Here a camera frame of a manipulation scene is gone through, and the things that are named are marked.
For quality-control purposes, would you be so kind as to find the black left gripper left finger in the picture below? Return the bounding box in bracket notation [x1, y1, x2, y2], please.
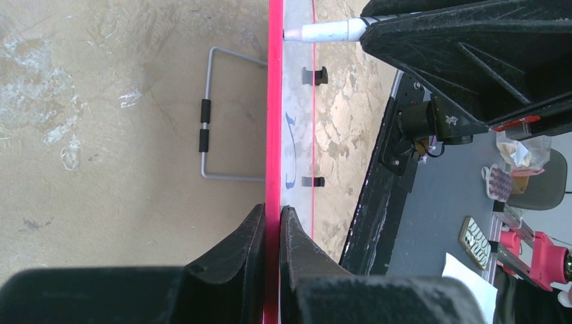
[1, 204, 265, 323]

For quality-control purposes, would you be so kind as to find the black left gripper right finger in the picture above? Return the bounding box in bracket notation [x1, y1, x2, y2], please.
[280, 206, 485, 323]

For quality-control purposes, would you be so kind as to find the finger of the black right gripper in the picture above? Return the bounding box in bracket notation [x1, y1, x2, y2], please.
[360, 1, 571, 126]

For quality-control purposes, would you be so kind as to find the white blue whiteboard marker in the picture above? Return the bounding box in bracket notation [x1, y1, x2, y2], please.
[283, 16, 386, 43]

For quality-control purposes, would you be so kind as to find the pink framed whiteboard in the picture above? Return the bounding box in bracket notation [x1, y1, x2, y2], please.
[262, 1, 316, 323]

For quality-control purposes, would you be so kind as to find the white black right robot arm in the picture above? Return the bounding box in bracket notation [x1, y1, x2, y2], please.
[360, 1, 571, 165]

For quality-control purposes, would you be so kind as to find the black whiteboard clip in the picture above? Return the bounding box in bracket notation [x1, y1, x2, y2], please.
[302, 66, 329, 86]
[301, 176, 325, 188]

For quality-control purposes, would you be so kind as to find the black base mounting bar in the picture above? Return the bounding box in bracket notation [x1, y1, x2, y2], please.
[339, 71, 425, 275]

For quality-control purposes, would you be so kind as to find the crumpled plastic bag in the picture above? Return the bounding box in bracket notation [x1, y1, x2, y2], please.
[496, 132, 552, 177]

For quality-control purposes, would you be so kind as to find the patterned mug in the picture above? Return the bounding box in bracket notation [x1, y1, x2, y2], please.
[481, 164, 513, 203]

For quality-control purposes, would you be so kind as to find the grey office chair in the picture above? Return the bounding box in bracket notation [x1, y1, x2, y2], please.
[507, 148, 568, 211]

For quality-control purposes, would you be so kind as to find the patterned phone on desk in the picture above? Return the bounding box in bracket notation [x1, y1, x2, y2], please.
[459, 216, 492, 270]

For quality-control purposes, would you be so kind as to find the white paper sheet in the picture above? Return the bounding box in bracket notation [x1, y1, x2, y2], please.
[442, 253, 498, 324]

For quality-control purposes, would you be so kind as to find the pink clamp tool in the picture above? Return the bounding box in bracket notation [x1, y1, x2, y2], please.
[491, 201, 572, 292]

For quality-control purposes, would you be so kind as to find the grey wire whiteboard stand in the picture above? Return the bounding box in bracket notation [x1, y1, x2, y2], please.
[198, 46, 269, 182]

